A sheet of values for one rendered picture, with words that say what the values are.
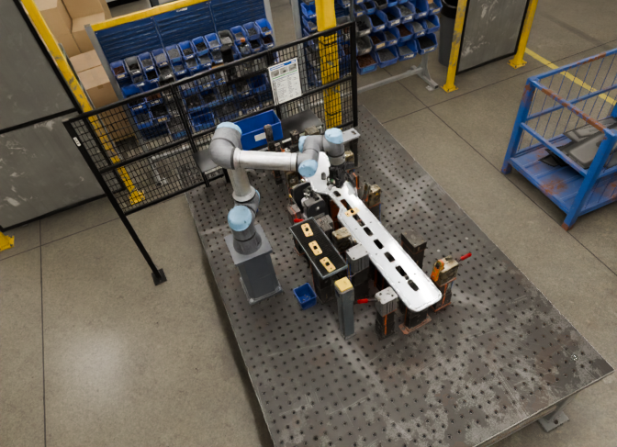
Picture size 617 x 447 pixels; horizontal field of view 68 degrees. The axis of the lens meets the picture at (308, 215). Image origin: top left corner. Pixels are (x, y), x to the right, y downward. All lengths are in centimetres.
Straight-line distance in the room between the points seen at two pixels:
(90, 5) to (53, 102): 270
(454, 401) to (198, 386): 170
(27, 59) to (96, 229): 154
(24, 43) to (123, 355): 227
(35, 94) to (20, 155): 56
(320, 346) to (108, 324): 189
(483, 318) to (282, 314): 108
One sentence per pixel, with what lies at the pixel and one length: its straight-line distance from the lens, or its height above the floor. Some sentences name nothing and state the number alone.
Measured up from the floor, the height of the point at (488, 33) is 50.
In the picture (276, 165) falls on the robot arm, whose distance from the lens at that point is 194.
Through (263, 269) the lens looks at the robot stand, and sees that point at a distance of 248.
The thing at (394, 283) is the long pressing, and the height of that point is 100.
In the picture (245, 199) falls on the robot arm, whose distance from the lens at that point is 230.
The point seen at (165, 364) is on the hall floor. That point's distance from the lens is 349.
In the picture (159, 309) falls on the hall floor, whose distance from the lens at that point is 374.
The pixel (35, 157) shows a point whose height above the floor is 75.
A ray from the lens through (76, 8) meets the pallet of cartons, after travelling 659.
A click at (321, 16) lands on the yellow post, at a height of 163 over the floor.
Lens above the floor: 294
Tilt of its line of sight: 48 degrees down
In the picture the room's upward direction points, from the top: 8 degrees counter-clockwise
